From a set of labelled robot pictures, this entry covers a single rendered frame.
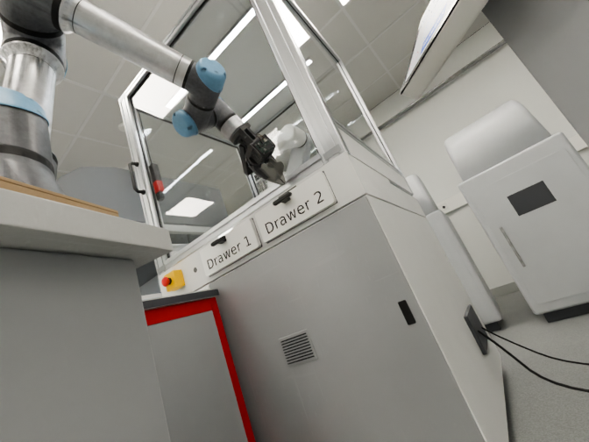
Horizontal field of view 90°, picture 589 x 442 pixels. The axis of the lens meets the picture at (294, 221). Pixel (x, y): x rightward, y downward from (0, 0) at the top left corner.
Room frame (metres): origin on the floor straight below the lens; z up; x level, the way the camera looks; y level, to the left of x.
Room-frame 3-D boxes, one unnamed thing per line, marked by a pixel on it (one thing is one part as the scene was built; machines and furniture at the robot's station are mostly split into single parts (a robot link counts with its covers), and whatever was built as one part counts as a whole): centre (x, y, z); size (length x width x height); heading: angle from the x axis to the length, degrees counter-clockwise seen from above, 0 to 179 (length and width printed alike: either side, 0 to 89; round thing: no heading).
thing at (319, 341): (1.46, -0.01, 0.40); 1.03 x 0.95 x 0.80; 61
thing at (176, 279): (1.20, 0.56, 0.88); 0.07 x 0.05 x 0.07; 61
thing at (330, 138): (1.46, 0.00, 1.47); 1.02 x 0.95 x 1.04; 61
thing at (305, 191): (0.90, -0.01, 0.87); 0.29 x 0.02 x 0.11; 61
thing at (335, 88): (1.22, -0.43, 1.52); 0.87 x 0.01 x 0.86; 151
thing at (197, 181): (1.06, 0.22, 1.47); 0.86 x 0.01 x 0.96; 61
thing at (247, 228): (1.06, 0.27, 0.87); 0.29 x 0.02 x 0.11; 61
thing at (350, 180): (1.46, 0.00, 0.87); 1.02 x 0.95 x 0.14; 61
